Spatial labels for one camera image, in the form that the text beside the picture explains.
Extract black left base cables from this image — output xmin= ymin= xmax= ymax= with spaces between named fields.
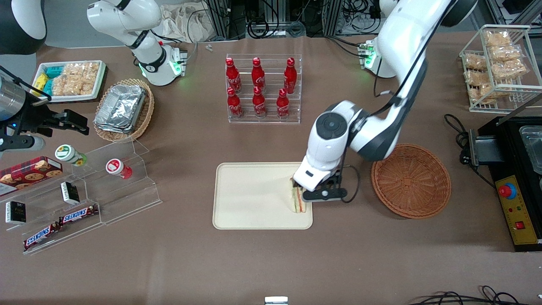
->
xmin=326 ymin=36 xmax=370 ymax=58

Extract green lid cup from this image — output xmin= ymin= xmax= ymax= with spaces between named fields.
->
xmin=55 ymin=144 xmax=88 ymax=166

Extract clear acrylic bottle rack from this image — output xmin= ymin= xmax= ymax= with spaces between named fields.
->
xmin=226 ymin=53 xmax=303 ymax=125

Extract black right base cable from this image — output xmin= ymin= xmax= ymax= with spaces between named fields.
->
xmin=150 ymin=30 xmax=199 ymax=64

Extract black table cable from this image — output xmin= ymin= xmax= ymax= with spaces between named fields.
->
xmin=443 ymin=113 xmax=497 ymax=189

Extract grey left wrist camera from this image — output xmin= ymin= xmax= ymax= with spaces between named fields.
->
xmin=302 ymin=186 xmax=348 ymax=203

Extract Snickers chocolate bar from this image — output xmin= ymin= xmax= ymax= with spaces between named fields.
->
xmin=23 ymin=223 xmax=60 ymax=251
xmin=58 ymin=205 xmax=99 ymax=225

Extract oval tan wicker basket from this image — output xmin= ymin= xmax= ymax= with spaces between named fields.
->
xmin=93 ymin=78 xmax=155 ymax=142

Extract clear acrylic stepped display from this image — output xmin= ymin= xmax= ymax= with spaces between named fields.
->
xmin=0 ymin=138 xmax=163 ymax=255

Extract red cookie box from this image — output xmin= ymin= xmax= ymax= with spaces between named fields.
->
xmin=0 ymin=156 xmax=63 ymax=196

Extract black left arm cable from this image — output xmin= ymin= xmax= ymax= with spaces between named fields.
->
xmin=341 ymin=51 xmax=429 ymax=204

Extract clear rice cracker bag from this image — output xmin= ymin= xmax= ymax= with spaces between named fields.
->
xmin=51 ymin=73 xmax=81 ymax=97
xmin=64 ymin=62 xmax=100 ymax=96

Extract cream rectangular tray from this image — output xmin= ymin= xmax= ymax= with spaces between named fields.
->
xmin=213 ymin=162 xmax=313 ymax=230

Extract small black box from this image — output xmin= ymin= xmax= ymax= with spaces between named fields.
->
xmin=61 ymin=181 xmax=80 ymax=205
xmin=5 ymin=201 xmax=27 ymax=224

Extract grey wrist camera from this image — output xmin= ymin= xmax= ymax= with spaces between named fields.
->
xmin=0 ymin=135 xmax=45 ymax=153
xmin=302 ymin=186 xmax=348 ymax=203

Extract coiled black cables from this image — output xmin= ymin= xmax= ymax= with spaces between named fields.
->
xmin=247 ymin=17 xmax=306 ymax=39

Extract clear plastic container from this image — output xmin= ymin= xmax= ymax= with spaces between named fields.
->
xmin=520 ymin=125 xmax=542 ymax=175

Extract yellow panel control box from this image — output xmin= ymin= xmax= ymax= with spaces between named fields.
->
xmin=487 ymin=163 xmax=542 ymax=252

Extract clear bag fried snack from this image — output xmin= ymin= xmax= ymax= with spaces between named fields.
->
xmin=468 ymin=83 xmax=506 ymax=104
xmin=464 ymin=54 xmax=487 ymax=71
xmin=464 ymin=70 xmax=492 ymax=86
xmin=489 ymin=44 xmax=522 ymax=62
xmin=484 ymin=30 xmax=512 ymax=48
xmin=491 ymin=59 xmax=528 ymax=81

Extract white rectangular snack tray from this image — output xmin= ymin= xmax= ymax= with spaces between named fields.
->
xmin=32 ymin=60 xmax=106 ymax=103

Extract red lid cup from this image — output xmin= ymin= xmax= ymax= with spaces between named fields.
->
xmin=105 ymin=158 xmax=133 ymax=180

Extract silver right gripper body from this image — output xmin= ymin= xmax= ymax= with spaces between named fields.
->
xmin=0 ymin=78 xmax=27 ymax=124

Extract white wire rack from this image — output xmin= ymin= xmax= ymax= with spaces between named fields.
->
xmin=459 ymin=24 xmax=542 ymax=113

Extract red cola bottle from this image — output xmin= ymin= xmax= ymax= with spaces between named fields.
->
xmin=225 ymin=58 xmax=243 ymax=94
xmin=252 ymin=86 xmax=267 ymax=119
xmin=252 ymin=57 xmax=266 ymax=94
xmin=284 ymin=58 xmax=298 ymax=94
xmin=277 ymin=89 xmax=290 ymax=120
xmin=227 ymin=87 xmax=244 ymax=119

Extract aluminium frame post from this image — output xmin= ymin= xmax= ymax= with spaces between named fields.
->
xmin=323 ymin=0 xmax=344 ymax=37
xmin=207 ymin=0 xmax=247 ymax=41

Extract triangle sandwich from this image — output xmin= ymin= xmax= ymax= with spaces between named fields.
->
xmin=290 ymin=178 xmax=308 ymax=214

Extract round brown wicker basket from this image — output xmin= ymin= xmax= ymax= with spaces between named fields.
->
xmin=371 ymin=144 xmax=452 ymax=219

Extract black machine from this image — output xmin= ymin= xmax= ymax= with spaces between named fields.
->
xmin=468 ymin=114 xmax=542 ymax=187

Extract beige cloth bag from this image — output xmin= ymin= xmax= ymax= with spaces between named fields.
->
xmin=159 ymin=3 xmax=212 ymax=43

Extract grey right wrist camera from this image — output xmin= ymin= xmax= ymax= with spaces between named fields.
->
xmin=0 ymin=135 xmax=45 ymax=153

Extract stacked aluminium foil containers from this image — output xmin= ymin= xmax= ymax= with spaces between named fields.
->
xmin=93 ymin=84 xmax=147 ymax=134

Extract black cable bundle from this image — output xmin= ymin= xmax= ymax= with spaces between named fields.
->
xmin=409 ymin=286 xmax=542 ymax=305

